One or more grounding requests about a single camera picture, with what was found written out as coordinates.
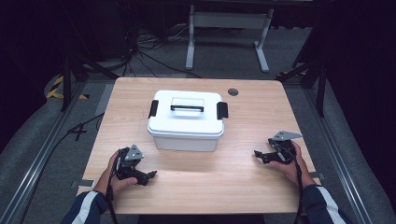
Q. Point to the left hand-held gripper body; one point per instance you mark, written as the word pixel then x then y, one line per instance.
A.
pixel 128 163

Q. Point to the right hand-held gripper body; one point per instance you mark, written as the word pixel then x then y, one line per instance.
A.
pixel 285 152

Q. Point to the person's right hand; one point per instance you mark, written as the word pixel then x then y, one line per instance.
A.
pixel 294 172

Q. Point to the person's left hand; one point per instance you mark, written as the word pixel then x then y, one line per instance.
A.
pixel 116 184

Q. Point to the grey tape piece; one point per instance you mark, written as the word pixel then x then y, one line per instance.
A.
pixel 318 175
pixel 83 183

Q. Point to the white plastic storage box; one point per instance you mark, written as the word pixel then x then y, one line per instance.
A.
pixel 186 143

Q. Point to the black box latch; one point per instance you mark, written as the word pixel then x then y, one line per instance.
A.
pixel 153 109
pixel 222 110

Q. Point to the white storage box lid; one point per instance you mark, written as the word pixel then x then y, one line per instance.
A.
pixel 186 124

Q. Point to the black tripod stand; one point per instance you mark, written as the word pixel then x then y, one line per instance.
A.
pixel 320 84
pixel 67 84

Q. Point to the aluminium floor rail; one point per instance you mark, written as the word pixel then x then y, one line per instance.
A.
pixel 37 161
pixel 336 155

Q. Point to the white metal desk frame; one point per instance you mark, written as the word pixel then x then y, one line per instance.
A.
pixel 229 20

